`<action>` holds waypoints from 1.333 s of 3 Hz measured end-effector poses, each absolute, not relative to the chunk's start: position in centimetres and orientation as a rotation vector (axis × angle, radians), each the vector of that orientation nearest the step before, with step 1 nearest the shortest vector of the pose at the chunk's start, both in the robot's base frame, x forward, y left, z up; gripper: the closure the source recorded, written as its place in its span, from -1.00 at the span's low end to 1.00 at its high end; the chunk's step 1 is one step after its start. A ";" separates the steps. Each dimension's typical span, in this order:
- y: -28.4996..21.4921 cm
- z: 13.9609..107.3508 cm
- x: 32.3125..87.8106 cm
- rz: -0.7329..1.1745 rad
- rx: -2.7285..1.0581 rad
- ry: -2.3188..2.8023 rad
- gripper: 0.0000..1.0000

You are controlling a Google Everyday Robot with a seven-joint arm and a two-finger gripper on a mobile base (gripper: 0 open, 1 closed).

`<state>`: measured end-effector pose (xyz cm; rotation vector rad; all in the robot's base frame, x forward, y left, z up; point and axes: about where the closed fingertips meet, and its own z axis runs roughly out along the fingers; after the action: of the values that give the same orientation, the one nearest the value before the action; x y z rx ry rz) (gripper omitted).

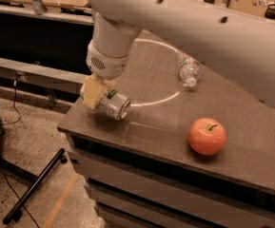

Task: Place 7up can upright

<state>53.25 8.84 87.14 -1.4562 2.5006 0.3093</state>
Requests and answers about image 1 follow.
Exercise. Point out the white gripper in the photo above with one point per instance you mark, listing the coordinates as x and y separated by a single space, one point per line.
106 65

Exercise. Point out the silver 7up soda can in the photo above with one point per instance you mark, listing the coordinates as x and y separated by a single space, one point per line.
114 104

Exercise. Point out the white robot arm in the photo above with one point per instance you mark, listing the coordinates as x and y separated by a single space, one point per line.
238 46

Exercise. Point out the clear plastic water bottle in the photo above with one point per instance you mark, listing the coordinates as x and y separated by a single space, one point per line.
189 70

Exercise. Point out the red apple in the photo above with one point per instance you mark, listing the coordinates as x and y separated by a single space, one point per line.
206 136

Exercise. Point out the grey drawer cabinet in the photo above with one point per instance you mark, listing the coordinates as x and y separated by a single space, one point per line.
141 171

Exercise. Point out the black metal stand leg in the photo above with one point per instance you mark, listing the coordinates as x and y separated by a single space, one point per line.
15 212

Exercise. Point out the black round container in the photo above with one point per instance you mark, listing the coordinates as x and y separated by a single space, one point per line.
270 12

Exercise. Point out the grey metal rail beam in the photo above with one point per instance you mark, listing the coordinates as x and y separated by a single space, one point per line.
67 81

